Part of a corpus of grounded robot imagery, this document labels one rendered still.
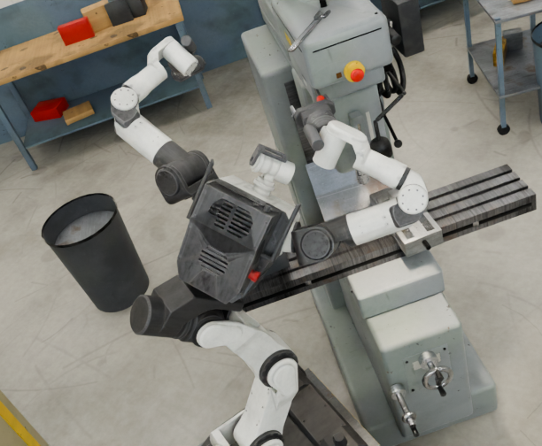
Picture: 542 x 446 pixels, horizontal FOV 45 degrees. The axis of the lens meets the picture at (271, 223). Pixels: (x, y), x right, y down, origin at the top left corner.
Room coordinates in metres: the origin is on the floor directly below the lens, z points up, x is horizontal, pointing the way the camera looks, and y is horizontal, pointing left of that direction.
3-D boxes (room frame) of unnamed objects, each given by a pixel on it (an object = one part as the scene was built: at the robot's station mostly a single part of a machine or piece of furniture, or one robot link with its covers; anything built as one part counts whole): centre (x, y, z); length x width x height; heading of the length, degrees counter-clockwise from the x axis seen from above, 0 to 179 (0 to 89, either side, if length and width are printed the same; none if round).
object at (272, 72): (2.56, -0.38, 0.78); 0.50 x 0.47 x 1.56; 0
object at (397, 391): (1.41, -0.24, 0.53); 0.22 x 0.06 x 0.06; 0
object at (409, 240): (1.91, -0.50, 1.00); 0.35 x 0.15 x 0.11; 3
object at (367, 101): (1.95, -0.38, 1.47); 0.21 x 0.19 x 0.32; 90
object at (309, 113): (1.61, -0.23, 1.70); 0.13 x 0.12 x 0.10; 90
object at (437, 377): (1.44, -0.38, 0.65); 0.16 x 0.12 x 0.12; 0
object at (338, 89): (1.98, -0.38, 1.68); 0.34 x 0.24 x 0.10; 0
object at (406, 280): (1.94, -0.38, 0.81); 0.50 x 0.35 x 0.12; 0
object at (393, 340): (1.92, -0.38, 0.45); 0.81 x 0.32 x 0.60; 0
